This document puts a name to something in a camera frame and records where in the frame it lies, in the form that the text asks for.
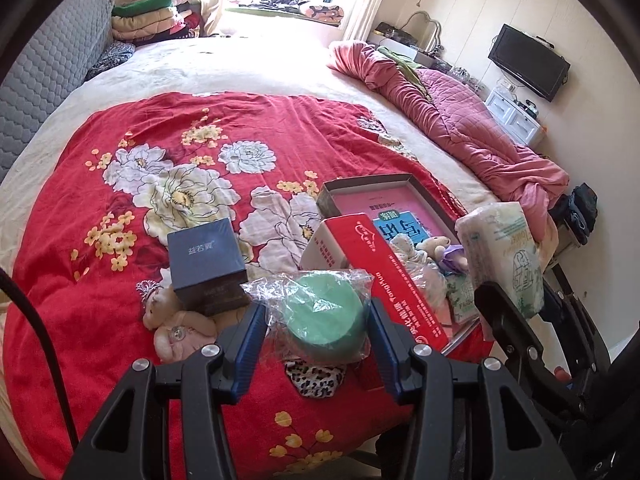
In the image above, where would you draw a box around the grey quilted headboard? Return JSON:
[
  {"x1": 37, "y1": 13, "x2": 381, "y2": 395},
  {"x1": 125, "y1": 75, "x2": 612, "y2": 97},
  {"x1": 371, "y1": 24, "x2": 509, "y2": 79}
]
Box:
[{"x1": 0, "y1": 0, "x2": 116, "y2": 181}]

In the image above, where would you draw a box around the white drawer cabinet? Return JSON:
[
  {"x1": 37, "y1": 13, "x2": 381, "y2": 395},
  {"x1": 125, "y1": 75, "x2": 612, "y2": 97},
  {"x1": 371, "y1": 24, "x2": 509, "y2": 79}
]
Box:
[{"x1": 484, "y1": 85, "x2": 546, "y2": 146}]

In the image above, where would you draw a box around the pink book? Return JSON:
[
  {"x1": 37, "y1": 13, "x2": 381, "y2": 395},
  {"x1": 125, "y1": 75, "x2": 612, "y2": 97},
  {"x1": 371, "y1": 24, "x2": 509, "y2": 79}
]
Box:
[{"x1": 334, "y1": 187, "x2": 451, "y2": 256}]

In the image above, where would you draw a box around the small green tissue packet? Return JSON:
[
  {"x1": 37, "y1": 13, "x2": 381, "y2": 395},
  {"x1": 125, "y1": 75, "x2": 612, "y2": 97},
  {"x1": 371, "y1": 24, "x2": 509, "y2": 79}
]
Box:
[{"x1": 445, "y1": 272, "x2": 481, "y2": 323}]

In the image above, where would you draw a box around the black television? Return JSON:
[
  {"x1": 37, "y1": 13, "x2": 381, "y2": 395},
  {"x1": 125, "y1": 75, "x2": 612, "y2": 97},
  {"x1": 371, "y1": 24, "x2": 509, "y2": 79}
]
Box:
[{"x1": 487, "y1": 23, "x2": 572, "y2": 103}]

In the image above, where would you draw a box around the green sponge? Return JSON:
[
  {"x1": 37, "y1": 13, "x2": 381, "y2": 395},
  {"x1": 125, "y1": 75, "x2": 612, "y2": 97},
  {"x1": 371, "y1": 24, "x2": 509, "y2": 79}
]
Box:
[{"x1": 240, "y1": 267, "x2": 373, "y2": 366}]

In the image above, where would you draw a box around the white bunny plush purple dress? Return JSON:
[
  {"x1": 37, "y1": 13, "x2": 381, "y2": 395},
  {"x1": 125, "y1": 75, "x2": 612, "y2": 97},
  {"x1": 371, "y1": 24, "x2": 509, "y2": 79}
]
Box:
[{"x1": 417, "y1": 235, "x2": 468, "y2": 273}]

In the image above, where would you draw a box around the large white tissue pack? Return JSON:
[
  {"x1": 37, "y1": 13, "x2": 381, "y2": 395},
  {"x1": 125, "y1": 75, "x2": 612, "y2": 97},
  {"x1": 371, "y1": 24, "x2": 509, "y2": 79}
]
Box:
[{"x1": 455, "y1": 202, "x2": 546, "y2": 318}]

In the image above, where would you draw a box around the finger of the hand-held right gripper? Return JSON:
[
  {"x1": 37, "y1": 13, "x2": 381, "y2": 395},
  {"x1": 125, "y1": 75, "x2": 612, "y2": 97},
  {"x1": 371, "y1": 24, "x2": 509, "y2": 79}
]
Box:
[
  {"x1": 472, "y1": 281, "x2": 591, "y2": 411},
  {"x1": 540, "y1": 255, "x2": 613, "y2": 376}
]

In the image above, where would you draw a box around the red and white cardboard box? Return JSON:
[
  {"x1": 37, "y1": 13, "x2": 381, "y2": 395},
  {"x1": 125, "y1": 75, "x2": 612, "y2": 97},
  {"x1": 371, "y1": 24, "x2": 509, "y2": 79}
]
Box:
[{"x1": 299, "y1": 214, "x2": 483, "y2": 392}]

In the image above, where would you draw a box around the dark patterned cloth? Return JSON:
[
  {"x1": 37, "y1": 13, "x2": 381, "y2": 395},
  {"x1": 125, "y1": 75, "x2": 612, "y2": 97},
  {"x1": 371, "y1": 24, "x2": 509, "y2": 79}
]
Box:
[{"x1": 85, "y1": 42, "x2": 136, "y2": 81}]

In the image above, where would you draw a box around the stack of folded blankets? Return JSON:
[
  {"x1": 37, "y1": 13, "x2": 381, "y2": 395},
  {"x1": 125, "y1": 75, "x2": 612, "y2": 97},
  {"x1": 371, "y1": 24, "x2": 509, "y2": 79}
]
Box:
[{"x1": 111, "y1": 0, "x2": 203, "y2": 43}]

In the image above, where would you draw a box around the dark green cloth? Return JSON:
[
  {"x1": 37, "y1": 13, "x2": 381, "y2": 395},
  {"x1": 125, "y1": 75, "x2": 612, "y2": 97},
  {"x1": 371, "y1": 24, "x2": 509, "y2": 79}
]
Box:
[{"x1": 237, "y1": 0, "x2": 313, "y2": 16}]

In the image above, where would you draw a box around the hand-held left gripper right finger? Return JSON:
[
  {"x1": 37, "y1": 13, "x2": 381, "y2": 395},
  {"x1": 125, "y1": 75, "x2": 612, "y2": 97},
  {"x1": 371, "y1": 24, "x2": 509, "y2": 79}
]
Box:
[{"x1": 367, "y1": 305, "x2": 563, "y2": 480}]

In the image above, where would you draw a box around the leopard print cloth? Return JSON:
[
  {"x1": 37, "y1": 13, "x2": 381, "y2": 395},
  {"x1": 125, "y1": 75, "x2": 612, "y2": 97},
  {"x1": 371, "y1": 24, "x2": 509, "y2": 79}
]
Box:
[{"x1": 284, "y1": 357, "x2": 348, "y2": 401}]

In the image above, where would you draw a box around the floral cushion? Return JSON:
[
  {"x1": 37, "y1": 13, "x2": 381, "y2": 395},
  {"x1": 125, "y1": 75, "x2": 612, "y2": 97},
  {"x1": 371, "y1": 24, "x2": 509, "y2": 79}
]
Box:
[{"x1": 305, "y1": 4, "x2": 346, "y2": 25}]

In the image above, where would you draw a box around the dark blue box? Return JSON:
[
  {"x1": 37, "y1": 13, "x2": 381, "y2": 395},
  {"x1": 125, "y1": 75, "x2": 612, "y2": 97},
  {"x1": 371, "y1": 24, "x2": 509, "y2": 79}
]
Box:
[{"x1": 166, "y1": 217, "x2": 251, "y2": 317}]

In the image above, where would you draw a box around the pink quilt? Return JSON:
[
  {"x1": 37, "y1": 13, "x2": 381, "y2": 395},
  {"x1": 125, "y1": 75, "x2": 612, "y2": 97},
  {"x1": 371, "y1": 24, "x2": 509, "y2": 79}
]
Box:
[{"x1": 327, "y1": 40, "x2": 571, "y2": 233}]

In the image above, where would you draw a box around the pink plush teddy bear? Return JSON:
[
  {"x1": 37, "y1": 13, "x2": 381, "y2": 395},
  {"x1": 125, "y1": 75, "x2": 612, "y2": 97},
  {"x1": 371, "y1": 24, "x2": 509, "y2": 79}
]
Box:
[{"x1": 136, "y1": 280, "x2": 218, "y2": 363}]

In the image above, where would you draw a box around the red floral blanket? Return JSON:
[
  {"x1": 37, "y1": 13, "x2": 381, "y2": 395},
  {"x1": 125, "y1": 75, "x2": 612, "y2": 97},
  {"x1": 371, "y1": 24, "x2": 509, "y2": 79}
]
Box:
[{"x1": 10, "y1": 91, "x2": 496, "y2": 480}]

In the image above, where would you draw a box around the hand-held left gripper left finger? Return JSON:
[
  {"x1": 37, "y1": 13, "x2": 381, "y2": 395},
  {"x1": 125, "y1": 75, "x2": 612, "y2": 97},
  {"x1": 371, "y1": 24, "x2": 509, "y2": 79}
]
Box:
[{"x1": 60, "y1": 302, "x2": 271, "y2": 480}]

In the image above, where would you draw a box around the brown tray box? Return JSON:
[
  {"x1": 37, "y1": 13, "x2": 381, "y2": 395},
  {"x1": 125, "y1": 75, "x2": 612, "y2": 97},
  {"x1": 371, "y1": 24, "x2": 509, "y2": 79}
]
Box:
[{"x1": 316, "y1": 174, "x2": 463, "y2": 246}]

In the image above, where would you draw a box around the black cable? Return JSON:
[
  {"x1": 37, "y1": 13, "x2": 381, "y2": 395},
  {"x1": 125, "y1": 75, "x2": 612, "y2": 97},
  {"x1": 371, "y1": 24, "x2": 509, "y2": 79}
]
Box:
[{"x1": 0, "y1": 267, "x2": 78, "y2": 453}]

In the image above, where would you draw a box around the cluttered side table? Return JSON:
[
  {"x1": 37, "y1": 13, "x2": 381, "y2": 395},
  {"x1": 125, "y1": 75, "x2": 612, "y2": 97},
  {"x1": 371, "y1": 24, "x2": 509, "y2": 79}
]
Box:
[{"x1": 367, "y1": 20, "x2": 483, "y2": 91}]

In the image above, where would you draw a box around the dark bag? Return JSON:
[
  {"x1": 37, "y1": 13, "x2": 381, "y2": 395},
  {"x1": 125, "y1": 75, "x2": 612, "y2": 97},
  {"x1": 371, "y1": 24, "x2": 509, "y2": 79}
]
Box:
[{"x1": 555, "y1": 184, "x2": 598, "y2": 248}]

